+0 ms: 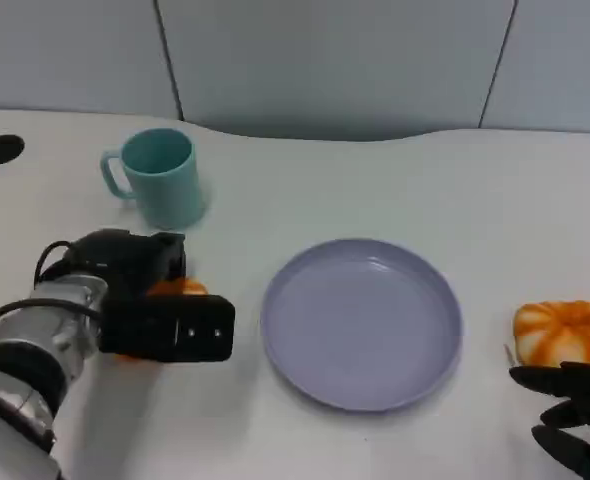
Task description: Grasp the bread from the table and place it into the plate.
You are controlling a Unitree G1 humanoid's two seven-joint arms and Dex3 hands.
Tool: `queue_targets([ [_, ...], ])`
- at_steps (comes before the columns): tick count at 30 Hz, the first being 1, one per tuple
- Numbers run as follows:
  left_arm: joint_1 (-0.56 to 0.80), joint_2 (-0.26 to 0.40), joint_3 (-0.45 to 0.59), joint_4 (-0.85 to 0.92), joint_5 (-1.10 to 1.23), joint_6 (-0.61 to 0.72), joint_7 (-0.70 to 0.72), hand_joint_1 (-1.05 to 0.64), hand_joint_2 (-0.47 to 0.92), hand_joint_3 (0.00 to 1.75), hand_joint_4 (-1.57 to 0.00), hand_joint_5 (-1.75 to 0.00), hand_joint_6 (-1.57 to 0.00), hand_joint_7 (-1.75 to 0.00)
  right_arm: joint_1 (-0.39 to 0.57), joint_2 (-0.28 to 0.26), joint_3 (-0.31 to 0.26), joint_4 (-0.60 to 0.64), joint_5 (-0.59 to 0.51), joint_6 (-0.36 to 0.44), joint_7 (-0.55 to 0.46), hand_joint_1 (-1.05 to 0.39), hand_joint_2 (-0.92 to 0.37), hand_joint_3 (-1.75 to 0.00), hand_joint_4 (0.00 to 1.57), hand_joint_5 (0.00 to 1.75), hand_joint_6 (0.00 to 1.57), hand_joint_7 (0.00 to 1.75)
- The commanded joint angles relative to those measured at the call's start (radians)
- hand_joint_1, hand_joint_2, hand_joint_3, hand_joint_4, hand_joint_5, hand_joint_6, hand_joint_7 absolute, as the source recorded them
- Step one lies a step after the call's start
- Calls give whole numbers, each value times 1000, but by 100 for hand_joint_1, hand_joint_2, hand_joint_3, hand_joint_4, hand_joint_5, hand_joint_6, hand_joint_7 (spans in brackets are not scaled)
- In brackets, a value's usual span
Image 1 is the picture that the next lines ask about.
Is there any pale green mug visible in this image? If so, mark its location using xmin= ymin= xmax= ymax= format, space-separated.
xmin=99 ymin=127 xmax=208 ymax=229

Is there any black table cable hole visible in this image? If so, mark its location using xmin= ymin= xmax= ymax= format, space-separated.
xmin=0 ymin=134 xmax=26 ymax=167

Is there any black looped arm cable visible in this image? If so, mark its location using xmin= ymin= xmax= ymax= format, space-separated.
xmin=0 ymin=297 xmax=104 ymax=342
xmin=33 ymin=240 xmax=76 ymax=289

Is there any orange and white bread roll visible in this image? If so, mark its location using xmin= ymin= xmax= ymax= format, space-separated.
xmin=512 ymin=299 xmax=590 ymax=372
xmin=114 ymin=277 xmax=209 ymax=363

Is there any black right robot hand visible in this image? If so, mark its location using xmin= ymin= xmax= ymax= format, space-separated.
xmin=508 ymin=361 xmax=590 ymax=480

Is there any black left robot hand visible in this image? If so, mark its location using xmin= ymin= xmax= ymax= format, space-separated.
xmin=67 ymin=228 xmax=188 ymax=300

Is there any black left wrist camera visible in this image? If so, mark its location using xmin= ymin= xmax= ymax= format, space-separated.
xmin=98 ymin=293 xmax=237 ymax=365

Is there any lilac plate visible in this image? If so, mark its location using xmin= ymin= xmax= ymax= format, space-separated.
xmin=260 ymin=238 xmax=464 ymax=414

